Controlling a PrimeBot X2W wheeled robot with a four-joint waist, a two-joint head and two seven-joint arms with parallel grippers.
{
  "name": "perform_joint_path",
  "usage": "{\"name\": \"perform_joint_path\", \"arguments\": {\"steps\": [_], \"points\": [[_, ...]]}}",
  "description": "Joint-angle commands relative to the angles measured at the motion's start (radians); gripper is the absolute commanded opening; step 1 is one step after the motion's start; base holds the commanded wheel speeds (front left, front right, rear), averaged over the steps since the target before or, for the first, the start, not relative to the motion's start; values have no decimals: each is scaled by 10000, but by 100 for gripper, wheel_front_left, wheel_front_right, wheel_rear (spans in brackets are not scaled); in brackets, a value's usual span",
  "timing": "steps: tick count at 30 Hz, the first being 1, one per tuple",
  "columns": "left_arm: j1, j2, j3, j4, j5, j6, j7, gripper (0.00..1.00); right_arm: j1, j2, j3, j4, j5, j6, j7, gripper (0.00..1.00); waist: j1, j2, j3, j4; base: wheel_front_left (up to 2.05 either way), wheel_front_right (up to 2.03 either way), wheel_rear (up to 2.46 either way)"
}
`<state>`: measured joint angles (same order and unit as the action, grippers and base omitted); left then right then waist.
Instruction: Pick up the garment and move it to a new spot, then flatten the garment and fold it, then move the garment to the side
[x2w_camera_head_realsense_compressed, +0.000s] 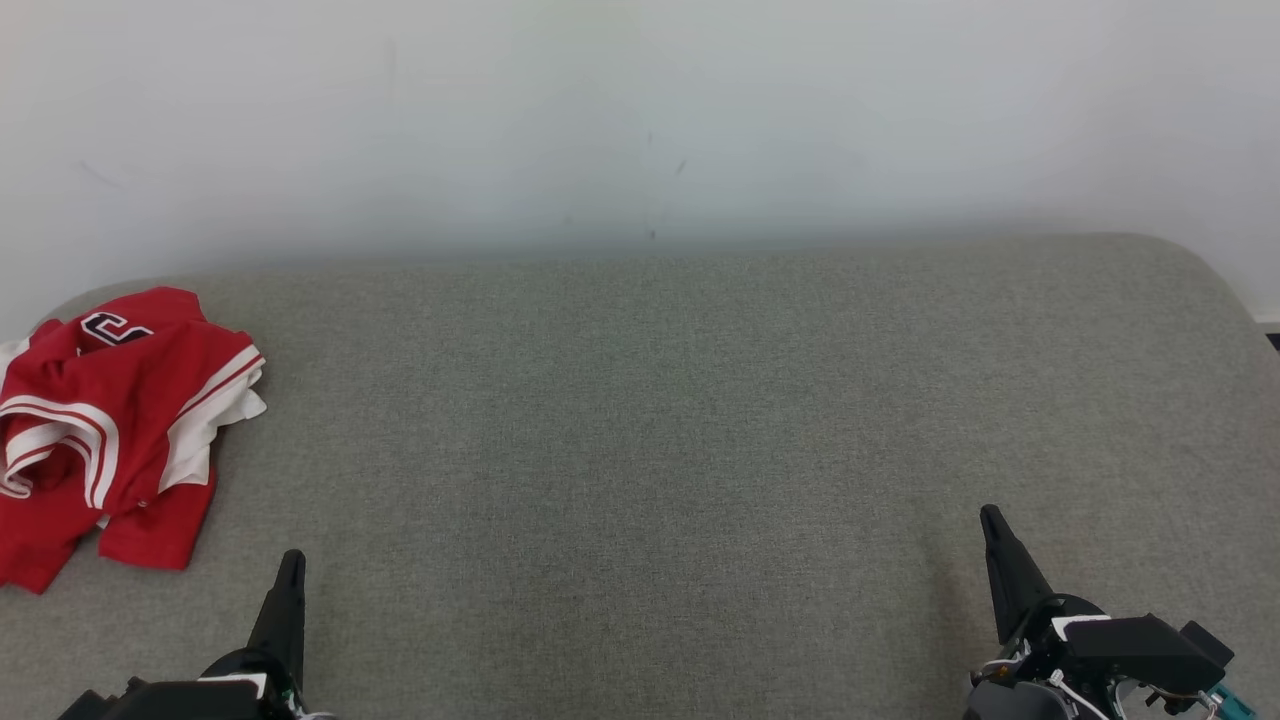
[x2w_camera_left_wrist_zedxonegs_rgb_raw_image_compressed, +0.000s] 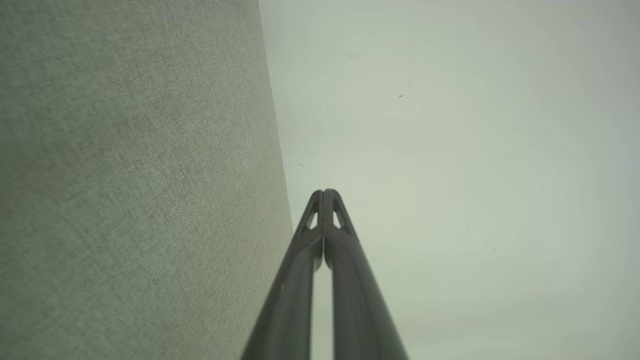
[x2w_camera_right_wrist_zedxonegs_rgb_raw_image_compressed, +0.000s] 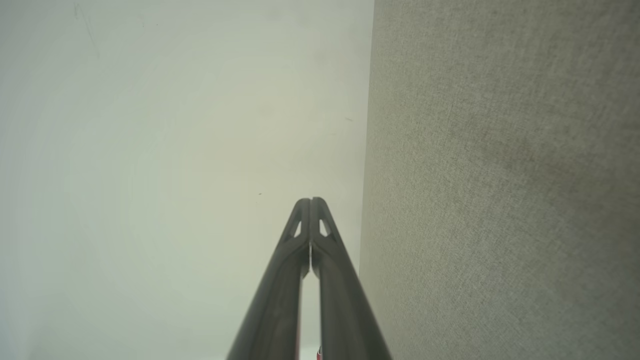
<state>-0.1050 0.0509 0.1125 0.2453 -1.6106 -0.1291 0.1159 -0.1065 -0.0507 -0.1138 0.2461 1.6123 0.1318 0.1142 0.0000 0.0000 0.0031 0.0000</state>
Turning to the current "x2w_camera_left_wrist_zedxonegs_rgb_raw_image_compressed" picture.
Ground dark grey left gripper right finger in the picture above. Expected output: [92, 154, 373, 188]
[324, 189, 410, 360]

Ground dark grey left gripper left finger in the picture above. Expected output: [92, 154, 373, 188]
[241, 189, 326, 360]

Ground grey fabric sofa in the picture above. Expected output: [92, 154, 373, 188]
[0, 0, 294, 360]

